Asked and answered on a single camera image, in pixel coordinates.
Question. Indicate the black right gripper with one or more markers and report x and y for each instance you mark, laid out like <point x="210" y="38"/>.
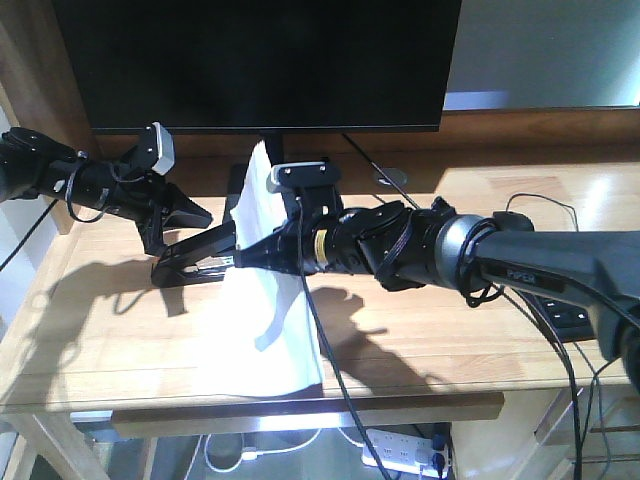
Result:
<point x="291" y="248"/>

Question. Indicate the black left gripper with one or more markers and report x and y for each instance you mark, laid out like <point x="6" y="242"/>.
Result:
<point x="152" y="204"/>

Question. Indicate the black stapler with orange label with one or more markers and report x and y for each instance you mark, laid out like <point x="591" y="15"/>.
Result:
<point x="202" y="258"/>

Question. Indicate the white paper sheets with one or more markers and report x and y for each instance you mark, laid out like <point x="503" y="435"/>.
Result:
<point x="283" y="347"/>

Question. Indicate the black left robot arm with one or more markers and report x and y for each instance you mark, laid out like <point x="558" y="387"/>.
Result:
<point x="33" y="164"/>

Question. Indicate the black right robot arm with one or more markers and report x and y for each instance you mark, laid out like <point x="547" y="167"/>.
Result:
<point x="404" y="248"/>

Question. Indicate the black monitor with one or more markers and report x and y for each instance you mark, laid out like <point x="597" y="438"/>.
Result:
<point x="260" y="67"/>

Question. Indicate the white power strip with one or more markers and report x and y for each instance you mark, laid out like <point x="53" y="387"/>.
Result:
<point x="426" y="457"/>

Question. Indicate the black keyboard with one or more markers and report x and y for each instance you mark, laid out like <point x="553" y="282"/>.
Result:
<point x="569" y="322"/>

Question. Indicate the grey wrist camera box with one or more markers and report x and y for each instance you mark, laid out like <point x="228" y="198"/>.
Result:
<point x="154" y="150"/>
<point x="301" y="175"/>

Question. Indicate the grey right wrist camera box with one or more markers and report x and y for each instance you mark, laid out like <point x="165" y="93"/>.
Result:
<point x="301" y="175"/>

